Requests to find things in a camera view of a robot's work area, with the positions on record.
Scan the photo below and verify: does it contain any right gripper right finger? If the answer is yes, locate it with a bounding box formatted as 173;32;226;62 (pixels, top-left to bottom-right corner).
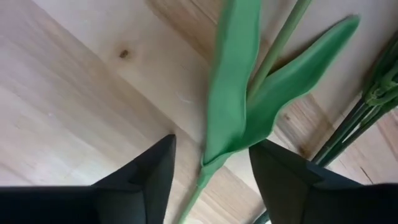
248;139;398;224

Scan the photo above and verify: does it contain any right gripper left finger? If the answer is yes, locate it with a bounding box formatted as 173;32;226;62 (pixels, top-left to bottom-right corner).
0;134;177;224

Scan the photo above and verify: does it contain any orange artificial flower bunch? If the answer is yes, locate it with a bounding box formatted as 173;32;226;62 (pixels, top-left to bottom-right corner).
252;29;398;224

